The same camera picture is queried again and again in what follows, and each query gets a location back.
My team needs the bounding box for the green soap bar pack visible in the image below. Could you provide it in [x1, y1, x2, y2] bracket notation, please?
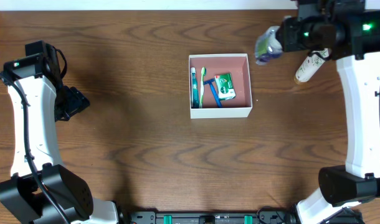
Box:
[214, 73, 236, 100]

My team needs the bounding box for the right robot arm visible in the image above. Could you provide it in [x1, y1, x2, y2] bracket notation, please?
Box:
[276, 0, 380, 223]

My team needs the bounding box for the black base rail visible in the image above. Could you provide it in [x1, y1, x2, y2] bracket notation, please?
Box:
[126, 208, 300, 224]

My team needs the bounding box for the white square box pink inside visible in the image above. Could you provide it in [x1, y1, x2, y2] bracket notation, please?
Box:
[188, 54, 253, 119]

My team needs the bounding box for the blue disposable razor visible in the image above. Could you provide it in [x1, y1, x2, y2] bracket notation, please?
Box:
[204, 79, 222, 108]

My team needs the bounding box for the clear foam pump bottle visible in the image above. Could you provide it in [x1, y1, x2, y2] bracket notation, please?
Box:
[254, 26, 283, 65]

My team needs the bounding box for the white leaf-print lotion tube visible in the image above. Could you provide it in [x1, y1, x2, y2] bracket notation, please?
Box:
[294, 49, 330, 85]

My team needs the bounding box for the green white toothbrush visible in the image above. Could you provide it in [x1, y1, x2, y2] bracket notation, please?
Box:
[199, 67, 206, 108]

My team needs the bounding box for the red teal toothpaste tube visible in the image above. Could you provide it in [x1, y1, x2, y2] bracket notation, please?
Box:
[191, 67, 199, 108]

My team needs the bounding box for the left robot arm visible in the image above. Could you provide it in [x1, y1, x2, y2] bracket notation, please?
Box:
[0, 53, 119, 223]

